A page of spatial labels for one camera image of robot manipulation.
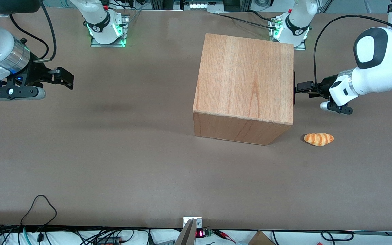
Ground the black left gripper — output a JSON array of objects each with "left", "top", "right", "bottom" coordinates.
[{"left": 297, "top": 75, "right": 339, "bottom": 99}]

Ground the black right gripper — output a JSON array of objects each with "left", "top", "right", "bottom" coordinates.
[{"left": 12, "top": 61, "right": 74, "bottom": 90}]

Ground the wooden drawer cabinet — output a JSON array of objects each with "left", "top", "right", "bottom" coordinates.
[{"left": 193, "top": 33, "right": 295, "bottom": 146}]

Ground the toy bread roll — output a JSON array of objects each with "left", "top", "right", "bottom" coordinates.
[{"left": 304, "top": 133, "right": 334, "bottom": 147}]

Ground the white power strip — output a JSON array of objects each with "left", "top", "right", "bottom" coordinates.
[{"left": 181, "top": 0, "right": 224, "bottom": 11}]

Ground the brown cardboard piece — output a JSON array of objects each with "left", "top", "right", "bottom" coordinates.
[{"left": 249, "top": 231, "right": 275, "bottom": 245}]

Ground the red clip lead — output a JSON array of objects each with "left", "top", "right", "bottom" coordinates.
[{"left": 213, "top": 230, "right": 238, "bottom": 244}]

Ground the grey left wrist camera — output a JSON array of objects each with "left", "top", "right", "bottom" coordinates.
[{"left": 320, "top": 101, "right": 353, "bottom": 115}]

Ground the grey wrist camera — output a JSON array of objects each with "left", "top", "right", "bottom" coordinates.
[
  {"left": 0, "top": 84, "right": 46, "bottom": 101},
  {"left": 320, "top": 101, "right": 353, "bottom": 115}
]

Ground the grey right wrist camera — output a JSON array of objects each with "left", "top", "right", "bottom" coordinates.
[{"left": 0, "top": 84, "right": 46, "bottom": 101}]

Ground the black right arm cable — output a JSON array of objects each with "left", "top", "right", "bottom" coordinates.
[{"left": 9, "top": 0, "right": 58, "bottom": 64}]

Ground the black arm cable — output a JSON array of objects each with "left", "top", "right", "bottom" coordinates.
[
  {"left": 9, "top": 0, "right": 58, "bottom": 64},
  {"left": 313, "top": 15, "right": 392, "bottom": 85}
]

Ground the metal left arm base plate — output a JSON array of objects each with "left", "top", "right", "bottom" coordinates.
[{"left": 267, "top": 17, "right": 307, "bottom": 51}]

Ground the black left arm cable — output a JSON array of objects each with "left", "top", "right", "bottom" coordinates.
[{"left": 313, "top": 15, "right": 392, "bottom": 85}]

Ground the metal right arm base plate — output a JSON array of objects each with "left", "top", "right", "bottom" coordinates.
[{"left": 91, "top": 14, "right": 130, "bottom": 48}]

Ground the black cable across table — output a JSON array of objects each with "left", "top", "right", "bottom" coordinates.
[{"left": 215, "top": 13, "right": 278, "bottom": 30}]

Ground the black looped thin cable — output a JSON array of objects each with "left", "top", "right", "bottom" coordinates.
[{"left": 20, "top": 195, "right": 58, "bottom": 226}]

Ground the black coiled cable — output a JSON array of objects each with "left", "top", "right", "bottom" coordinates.
[{"left": 320, "top": 230, "right": 355, "bottom": 243}]

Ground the white metal bracket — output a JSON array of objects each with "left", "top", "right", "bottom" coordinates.
[{"left": 183, "top": 217, "right": 202, "bottom": 228}]

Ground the grey camera mount bar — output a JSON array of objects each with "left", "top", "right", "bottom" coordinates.
[{"left": 174, "top": 219, "right": 197, "bottom": 245}]

